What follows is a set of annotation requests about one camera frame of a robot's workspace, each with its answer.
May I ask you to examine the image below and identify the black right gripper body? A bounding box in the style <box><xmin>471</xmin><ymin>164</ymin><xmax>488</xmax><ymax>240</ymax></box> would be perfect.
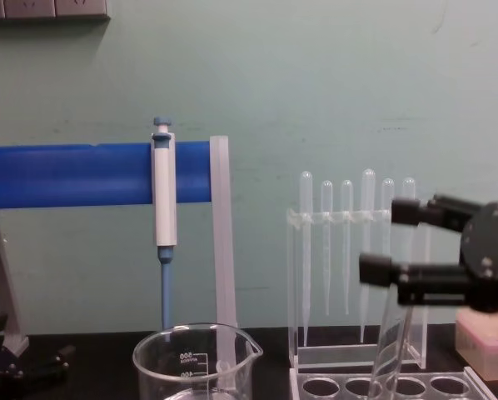
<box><xmin>459</xmin><ymin>199</ymin><xmax>498</xmax><ymax>314</ymax></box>

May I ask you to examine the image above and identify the clear test tube rack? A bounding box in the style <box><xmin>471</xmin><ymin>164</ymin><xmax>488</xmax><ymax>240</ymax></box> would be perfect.
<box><xmin>288</xmin><ymin>366</ymin><xmax>496</xmax><ymax>400</ymax></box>

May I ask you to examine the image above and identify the clear plastic transfer dropper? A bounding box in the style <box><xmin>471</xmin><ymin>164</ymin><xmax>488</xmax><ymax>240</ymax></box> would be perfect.
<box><xmin>401</xmin><ymin>176</ymin><xmax>417</xmax><ymax>201</ymax></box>
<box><xmin>380</xmin><ymin>177</ymin><xmax>396</xmax><ymax>256</ymax></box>

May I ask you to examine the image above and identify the blue horizontal stand bar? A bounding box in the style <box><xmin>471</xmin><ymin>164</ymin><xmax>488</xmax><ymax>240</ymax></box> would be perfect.
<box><xmin>0</xmin><ymin>142</ymin><xmax>215</xmax><ymax>211</ymax></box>

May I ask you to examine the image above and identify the clear glass beaker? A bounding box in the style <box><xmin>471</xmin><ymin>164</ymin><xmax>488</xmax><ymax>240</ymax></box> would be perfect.
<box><xmin>132</xmin><ymin>322</ymin><xmax>265</xmax><ymax>400</ymax></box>

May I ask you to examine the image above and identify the blue and white pipette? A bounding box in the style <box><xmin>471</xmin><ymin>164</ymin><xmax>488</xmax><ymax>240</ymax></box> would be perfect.
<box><xmin>150</xmin><ymin>116</ymin><xmax>179</xmax><ymax>343</ymax></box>

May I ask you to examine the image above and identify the translucent white upright post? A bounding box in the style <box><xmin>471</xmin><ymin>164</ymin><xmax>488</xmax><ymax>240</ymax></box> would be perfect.
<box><xmin>208</xmin><ymin>134</ymin><xmax>239</xmax><ymax>378</ymax></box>

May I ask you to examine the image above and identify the clear glass test tube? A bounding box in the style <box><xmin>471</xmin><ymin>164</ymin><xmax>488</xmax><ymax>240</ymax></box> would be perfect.
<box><xmin>366</xmin><ymin>287</ymin><xmax>415</xmax><ymax>400</ymax></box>

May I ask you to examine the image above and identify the pink and cream tip box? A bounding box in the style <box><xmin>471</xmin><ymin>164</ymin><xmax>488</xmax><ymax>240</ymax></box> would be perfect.
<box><xmin>454</xmin><ymin>309</ymin><xmax>498</xmax><ymax>383</ymax></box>

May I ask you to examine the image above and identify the clear acrylic dropper rack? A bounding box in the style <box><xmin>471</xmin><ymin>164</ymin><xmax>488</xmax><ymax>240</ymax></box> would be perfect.
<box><xmin>286</xmin><ymin>206</ymin><xmax>434</xmax><ymax>373</ymax></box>

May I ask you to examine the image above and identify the grey wall socket panel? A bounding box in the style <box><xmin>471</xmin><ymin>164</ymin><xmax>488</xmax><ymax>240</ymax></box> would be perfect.
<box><xmin>0</xmin><ymin>0</ymin><xmax>111</xmax><ymax>21</ymax></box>

